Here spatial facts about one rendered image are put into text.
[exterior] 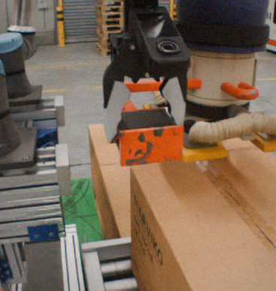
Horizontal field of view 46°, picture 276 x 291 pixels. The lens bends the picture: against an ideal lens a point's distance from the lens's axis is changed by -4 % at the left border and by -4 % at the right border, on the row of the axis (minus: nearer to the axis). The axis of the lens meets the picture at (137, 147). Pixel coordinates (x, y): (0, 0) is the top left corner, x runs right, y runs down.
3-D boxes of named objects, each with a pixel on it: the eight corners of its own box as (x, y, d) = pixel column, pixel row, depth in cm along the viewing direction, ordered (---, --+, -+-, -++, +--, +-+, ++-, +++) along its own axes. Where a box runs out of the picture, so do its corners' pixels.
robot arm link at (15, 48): (-11, 73, 118) (-15, 37, 112) (3, 65, 130) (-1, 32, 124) (19, 72, 117) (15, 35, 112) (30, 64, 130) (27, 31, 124)
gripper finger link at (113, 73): (123, 111, 47) (148, 54, 44) (127, 116, 45) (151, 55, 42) (92, 101, 45) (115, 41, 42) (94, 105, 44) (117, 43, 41)
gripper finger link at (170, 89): (183, 117, 54) (162, 65, 50) (197, 130, 49) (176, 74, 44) (165, 125, 54) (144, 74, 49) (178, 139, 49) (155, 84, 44)
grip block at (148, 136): (182, 160, 46) (184, 126, 44) (120, 167, 44) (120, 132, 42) (164, 136, 53) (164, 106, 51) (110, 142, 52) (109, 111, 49)
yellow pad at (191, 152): (227, 158, 69) (230, 136, 67) (183, 164, 67) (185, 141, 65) (174, 107, 99) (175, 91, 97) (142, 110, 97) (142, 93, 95)
